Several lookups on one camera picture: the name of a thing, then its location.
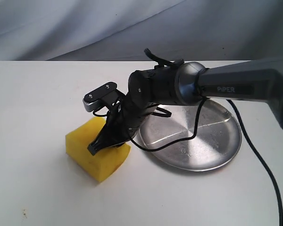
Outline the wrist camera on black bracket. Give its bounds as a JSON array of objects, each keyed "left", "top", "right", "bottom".
[{"left": 83, "top": 82, "right": 118, "bottom": 113}]

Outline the thin black camera cable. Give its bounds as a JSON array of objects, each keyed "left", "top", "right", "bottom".
[{"left": 92, "top": 97, "right": 209, "bottom": 152}]

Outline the grey-blue backdrop cloth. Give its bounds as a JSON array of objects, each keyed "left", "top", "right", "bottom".
[{"left": 0, "top": 0, "right": 283, "bottom": 61}]

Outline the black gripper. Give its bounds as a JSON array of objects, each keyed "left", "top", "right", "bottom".
[{"left": 87, "top": 93, "right": 156, "bottom": 156}]

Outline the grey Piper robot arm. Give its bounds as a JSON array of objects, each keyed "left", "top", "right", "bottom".
[{"left": 83, "top": 49, "right": 283, "bottom": 155}]

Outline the yellow cube sponge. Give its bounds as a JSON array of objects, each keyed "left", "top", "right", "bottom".
[{"left": 65, "top": 117, "right": 131, "bottom": 182}]

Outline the round steel plate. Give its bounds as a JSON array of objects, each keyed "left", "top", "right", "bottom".
[{"left": 135, "top": 100, "right": 242, "bottom": 172}]

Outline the thick black power cable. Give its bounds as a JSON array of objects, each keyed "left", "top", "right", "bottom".
[{"left": 226, "top": 99, "right": 283, "bottom": 226}]

